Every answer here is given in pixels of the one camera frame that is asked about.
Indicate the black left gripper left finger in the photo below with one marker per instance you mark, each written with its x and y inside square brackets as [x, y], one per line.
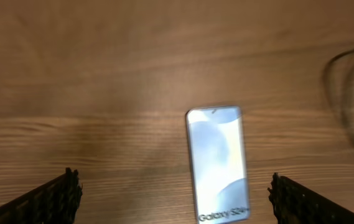
[55, 202]

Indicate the blue Galaxy smartphone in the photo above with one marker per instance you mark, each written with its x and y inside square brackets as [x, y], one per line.
[218, 164]

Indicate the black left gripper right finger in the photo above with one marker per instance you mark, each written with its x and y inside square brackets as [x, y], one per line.
[293, 203]

